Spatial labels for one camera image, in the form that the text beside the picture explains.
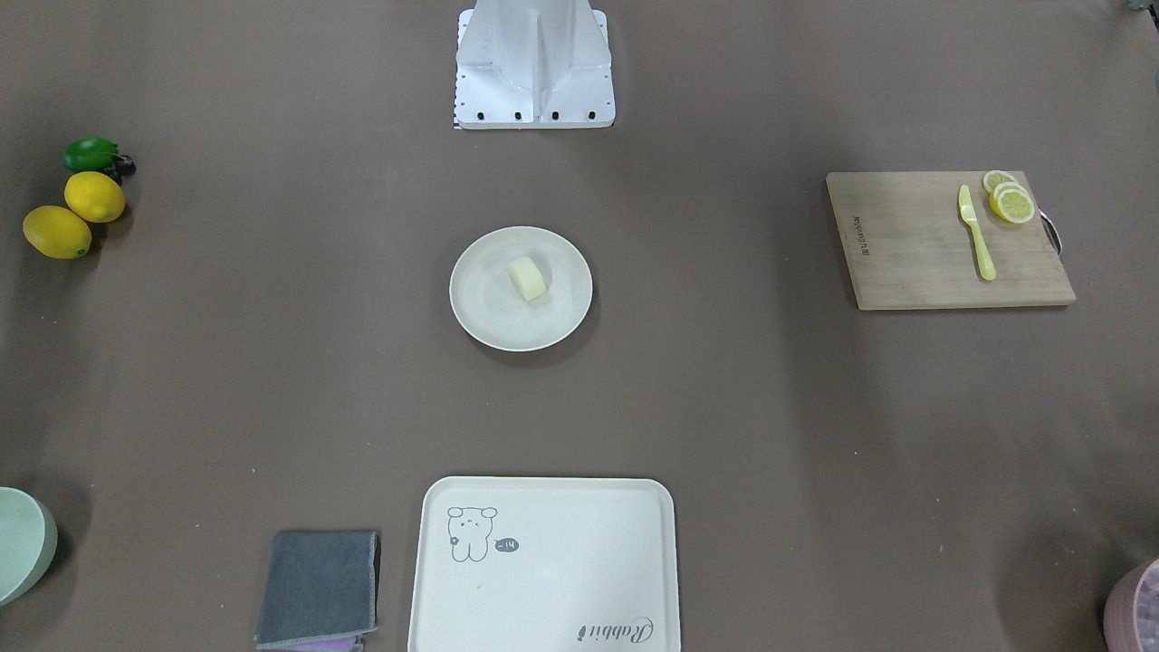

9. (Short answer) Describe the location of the cream round plate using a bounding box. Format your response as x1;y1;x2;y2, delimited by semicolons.
449;225;595;352

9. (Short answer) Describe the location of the pale white bun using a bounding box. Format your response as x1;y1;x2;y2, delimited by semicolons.
506;255;548;302

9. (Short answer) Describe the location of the cream rabbit tray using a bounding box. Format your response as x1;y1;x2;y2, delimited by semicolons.
408;477;681;651

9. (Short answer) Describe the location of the bamboo cutting board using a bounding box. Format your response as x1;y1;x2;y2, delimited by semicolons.
825;170;1076;312

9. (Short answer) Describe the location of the grey folded cloth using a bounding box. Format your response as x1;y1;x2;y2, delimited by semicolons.
255;530;379;651

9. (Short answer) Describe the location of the yellow plastic knife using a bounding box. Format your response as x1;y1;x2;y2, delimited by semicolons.
957;185;997;283

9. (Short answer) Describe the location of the lemon slice back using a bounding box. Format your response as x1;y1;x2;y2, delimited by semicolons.
982;169;1020;195

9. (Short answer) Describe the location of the lemon slice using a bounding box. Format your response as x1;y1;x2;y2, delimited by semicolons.
989;182;1038;225
982;169;1020;195

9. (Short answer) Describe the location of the lemon slice front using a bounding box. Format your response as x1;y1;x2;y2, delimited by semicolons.
989;182;1038;225

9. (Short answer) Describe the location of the dark cherry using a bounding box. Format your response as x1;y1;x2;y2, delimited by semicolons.
101;154;137;186

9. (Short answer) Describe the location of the yellow lemon lower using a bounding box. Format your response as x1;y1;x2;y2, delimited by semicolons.
63;173;127;224

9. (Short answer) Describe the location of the yellow lemon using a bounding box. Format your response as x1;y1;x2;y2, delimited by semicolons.
24;206;92;261
63;173;127;224

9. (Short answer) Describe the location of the green lime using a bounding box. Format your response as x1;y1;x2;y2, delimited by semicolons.
61;135;121;173

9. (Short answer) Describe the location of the yellow lemon upper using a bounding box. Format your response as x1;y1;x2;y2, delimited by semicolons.
24;206;92;261

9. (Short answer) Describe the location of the green bowl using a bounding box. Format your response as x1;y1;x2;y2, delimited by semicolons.
1;488;58;605

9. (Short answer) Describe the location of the pink bowl of ice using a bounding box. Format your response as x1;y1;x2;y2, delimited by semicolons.
1105;561;1158;651

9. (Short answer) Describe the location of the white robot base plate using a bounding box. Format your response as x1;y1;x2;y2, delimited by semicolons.
453;9;618;131

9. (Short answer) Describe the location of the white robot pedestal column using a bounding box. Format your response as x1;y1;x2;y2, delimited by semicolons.
455;1;614;112

